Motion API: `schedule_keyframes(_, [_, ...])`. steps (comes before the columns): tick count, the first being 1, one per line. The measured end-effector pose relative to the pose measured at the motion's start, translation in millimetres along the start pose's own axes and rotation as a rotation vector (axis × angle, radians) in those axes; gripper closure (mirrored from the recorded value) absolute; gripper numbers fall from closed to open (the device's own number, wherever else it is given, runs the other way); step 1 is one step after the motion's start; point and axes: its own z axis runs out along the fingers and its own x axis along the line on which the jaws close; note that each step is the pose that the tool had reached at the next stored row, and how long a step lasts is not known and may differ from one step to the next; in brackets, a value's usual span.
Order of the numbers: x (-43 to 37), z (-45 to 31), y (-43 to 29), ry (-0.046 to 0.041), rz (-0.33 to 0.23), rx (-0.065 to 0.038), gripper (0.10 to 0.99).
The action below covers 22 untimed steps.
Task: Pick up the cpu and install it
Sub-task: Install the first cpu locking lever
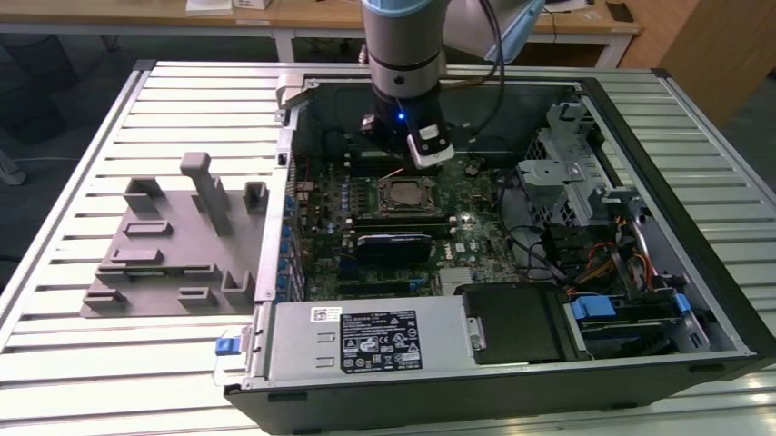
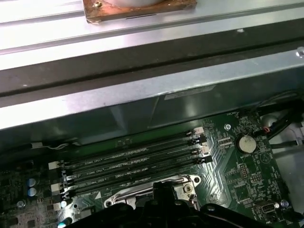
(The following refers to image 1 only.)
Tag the silver CPU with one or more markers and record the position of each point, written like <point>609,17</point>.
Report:
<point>407,194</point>

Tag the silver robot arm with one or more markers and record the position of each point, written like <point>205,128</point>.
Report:
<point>404,54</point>

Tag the RAM slot with white clips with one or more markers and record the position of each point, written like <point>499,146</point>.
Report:
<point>355,155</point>
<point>400,224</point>
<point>383,165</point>
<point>400,232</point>

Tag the round coin battery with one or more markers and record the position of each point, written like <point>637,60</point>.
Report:
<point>470,171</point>

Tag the silver metal drive cage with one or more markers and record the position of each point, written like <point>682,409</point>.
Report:
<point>546,181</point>

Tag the small black graphics card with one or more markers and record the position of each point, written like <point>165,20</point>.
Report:
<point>395,250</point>

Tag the small white labelled box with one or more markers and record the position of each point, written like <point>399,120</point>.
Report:
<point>252,3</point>

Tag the green motherboard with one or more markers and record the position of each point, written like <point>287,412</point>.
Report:
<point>486,254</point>

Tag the wooden desk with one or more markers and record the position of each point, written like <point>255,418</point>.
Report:
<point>583,27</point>
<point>92,13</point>

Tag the small silver heatsink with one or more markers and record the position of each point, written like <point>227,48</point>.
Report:
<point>456,276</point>

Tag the small black desk object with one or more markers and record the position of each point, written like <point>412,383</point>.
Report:
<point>621,11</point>

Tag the grey parts rack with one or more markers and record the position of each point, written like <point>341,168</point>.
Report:
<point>182,236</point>

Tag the black plastic shroud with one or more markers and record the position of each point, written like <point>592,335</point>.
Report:
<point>516,322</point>

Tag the silver power supply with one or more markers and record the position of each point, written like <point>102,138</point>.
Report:
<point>304,336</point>

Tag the blue disk carrier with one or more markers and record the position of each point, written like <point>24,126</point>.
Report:
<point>591,309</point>

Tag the wooden cabinet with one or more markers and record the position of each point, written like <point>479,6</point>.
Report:
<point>715,54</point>

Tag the blue case latch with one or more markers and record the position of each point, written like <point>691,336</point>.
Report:
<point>229,345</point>

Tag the black chair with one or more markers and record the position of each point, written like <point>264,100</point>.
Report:
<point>37,77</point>

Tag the grey stand foot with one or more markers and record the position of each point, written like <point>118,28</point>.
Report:
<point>11,170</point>

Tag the black open PC case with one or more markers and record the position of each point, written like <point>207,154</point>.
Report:
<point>486,404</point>

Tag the silver disk bay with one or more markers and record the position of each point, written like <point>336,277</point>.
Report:
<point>698,338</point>

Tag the black and white wrist camera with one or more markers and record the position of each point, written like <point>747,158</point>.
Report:
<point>434,154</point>

